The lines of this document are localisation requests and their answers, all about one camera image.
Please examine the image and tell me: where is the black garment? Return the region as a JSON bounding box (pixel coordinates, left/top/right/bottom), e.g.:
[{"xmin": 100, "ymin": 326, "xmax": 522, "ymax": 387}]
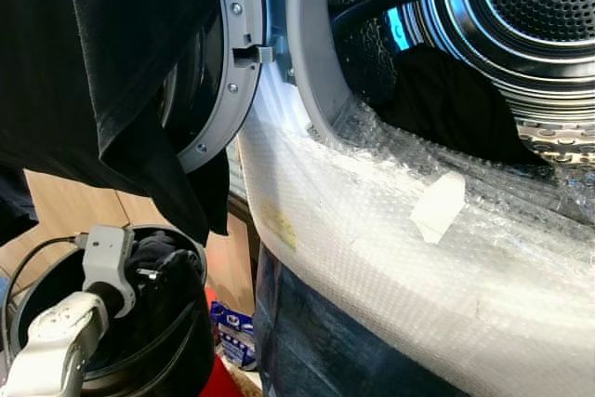
[{"xmin": 130, "ymin": 232, "xmax": 207, "ymax": 324}]

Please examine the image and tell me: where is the black clothes pile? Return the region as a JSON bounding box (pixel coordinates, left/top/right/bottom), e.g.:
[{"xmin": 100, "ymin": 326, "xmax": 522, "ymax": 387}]
[{"xmin": 377, "ymin": 44, "xmax": 549, "ymax": 167}]

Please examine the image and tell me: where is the white front-load washing machine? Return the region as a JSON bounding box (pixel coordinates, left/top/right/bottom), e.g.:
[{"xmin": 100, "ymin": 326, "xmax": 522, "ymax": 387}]
[{"xmin": 223, "ymin": 0, "xmax": 595, "ymax": 397}]

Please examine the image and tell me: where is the black round laundry bucket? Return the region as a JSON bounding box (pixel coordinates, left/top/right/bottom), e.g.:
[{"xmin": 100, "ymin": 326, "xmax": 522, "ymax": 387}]
[{"xmin": 0, "ymin": 223, "xmax": 217, "ymax": 397}]

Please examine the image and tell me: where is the blue white package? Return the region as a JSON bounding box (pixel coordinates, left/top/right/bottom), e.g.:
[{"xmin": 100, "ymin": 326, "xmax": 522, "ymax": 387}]
[{"xmin": 209, "ymin": 299, "xmax": 258, "ymax": 370}]

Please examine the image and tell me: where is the wooden cabinet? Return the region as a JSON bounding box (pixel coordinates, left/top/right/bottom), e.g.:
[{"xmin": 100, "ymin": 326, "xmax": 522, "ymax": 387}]
[{"xmin": 0, "ymin": 167, "xmax": 258, "ymax": 316}]

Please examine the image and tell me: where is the red floor object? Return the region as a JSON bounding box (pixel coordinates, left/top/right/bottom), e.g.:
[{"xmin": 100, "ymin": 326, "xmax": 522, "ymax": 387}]
[{"xmin": 198, "ymin": 355, "xmax": 245, "ymax": 397}]

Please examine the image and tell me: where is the yellow sticker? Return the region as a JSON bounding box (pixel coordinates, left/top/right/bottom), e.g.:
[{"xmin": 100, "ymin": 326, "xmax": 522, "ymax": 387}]
[{"xmin": 263, "ymin": 211, "xmax": 299, "ymax": 252}]

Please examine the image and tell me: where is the grey round washer door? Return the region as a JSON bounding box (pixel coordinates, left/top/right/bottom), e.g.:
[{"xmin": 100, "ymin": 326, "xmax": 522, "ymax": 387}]
[{"xmin": 153, "ymin": 0, "xmax": 277, "ymax": 175}]

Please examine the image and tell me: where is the clear bubble wrap sheet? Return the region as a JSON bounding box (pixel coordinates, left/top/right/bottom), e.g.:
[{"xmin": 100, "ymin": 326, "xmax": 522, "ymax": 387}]
[{"xmin": 237, "ymin": 72, "xmax": 595, "ymax": 397}]

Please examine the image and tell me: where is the black garment draped over door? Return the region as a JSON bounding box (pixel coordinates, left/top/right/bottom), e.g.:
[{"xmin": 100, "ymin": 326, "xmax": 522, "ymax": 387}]
[{"xmin": 0, "ymin": 0, "xmax": 252, "ymax": 245}]

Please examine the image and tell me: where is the white tape piece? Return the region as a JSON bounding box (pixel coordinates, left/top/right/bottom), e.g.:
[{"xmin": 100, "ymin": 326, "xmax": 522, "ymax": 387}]
[{"xmin": 409, "ymin": 171, "xmax": 468, "ymax": 245}]

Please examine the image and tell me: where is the grey rubber door gasket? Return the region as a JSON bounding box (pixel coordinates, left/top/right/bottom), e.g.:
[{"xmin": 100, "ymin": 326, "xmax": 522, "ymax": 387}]
[{"xmin": 284, "ymin": 0, "xmax": 373, "ymax": 152}]

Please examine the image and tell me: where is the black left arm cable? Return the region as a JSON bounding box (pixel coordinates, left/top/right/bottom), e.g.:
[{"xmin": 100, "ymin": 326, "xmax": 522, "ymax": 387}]
[{"xmin": 5, "ymin": 234, "xmax": 89, "ymax": 324}]

